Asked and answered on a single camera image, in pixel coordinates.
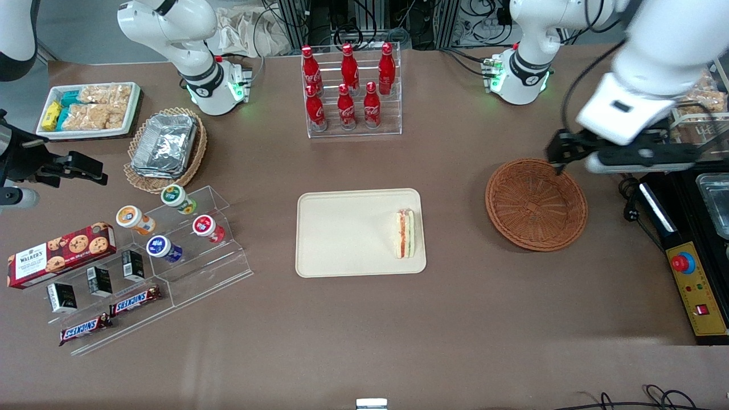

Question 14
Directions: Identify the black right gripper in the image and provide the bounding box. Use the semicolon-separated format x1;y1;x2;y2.
0;111;109;190

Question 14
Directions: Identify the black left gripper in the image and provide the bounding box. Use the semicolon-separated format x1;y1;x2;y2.
547;132;702;175

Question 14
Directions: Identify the triangle sandwich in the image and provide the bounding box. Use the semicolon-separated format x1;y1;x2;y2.
395;209;417;260

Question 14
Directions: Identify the brown wicker basket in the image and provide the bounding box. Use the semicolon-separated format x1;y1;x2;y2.
485;158;588;252

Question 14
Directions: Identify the white rectangular snack tray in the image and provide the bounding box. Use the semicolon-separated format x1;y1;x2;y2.
36;82;142;140

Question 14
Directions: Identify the light wicker basket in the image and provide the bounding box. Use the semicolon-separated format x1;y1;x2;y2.
124;107;208;195

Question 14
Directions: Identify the beige plastic tray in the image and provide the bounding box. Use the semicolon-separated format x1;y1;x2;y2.
295;188;427;278

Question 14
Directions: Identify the rice cracker snack pack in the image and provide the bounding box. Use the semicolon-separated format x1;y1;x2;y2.
79;84;133;106
62;104;127;131

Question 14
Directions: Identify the yellow snack pack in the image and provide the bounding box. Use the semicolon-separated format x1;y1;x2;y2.
41;101;62;132

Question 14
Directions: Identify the orange lid yogurt cup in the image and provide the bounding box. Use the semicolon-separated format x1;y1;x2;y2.
116;206;156;236

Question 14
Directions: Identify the stack of foil containers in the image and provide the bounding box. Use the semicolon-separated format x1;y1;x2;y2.
131;114;199;179

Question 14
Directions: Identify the red Walkers cookie box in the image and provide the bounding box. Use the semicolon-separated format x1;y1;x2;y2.
7;222;117;290

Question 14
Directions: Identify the green lid yogurt cup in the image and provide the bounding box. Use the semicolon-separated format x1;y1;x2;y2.
161;184;198;216

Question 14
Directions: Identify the blue lid yogurt cup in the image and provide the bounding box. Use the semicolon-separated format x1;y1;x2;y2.
146;235;183;264

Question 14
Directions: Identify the small black white box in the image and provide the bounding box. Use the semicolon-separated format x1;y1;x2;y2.
87;266;113;298
47;282;78;314
122;250;146;282

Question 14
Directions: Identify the silver metal bar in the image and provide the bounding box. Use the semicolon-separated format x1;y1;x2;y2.
641;182;677;233

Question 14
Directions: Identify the red lid yogurt cup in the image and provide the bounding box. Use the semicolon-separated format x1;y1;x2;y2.
193;215;226;244

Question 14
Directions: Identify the Snickers chocolate bar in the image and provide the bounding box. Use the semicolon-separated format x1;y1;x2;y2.
110;285;162;317
59;313;113;347

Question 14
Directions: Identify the black equipment box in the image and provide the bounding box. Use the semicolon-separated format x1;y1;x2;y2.
639;165;729;346

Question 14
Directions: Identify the clear acrylic stepped display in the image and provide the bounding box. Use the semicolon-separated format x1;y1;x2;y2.
43;185;254;357

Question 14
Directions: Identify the clear plastic container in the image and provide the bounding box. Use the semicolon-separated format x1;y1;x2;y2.
696;174;729;240

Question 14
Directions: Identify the clear acrylic bottle rack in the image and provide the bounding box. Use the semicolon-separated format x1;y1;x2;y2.
301;43;403;139

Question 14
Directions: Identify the red cola bottle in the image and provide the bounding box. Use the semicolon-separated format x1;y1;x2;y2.
341;43;360;93
363;81;382;129
378;43;396;96
301;46;323;96
306;84;329;132
337;84;358;131

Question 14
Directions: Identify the yellow emergency stop panel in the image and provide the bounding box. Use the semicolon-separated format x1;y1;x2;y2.
666;242;729;337

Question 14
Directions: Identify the beige cloth bag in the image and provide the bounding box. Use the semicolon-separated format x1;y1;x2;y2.
208;6;292;58

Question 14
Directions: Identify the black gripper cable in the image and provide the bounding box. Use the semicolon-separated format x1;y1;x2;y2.
559;41;626;135

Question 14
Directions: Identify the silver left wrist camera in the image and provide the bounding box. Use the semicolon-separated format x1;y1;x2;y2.
587;153;700;175

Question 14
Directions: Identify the black cable with plug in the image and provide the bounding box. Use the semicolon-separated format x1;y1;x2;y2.
618;174;667;252

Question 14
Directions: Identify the white wire rack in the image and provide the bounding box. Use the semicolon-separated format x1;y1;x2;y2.
669;54;729;146

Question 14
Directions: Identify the aluminium frame with cables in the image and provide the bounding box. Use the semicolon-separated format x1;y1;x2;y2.
272;0;459;51

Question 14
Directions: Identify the black looped floor cable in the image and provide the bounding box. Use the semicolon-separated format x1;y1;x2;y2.
552;384;729;410

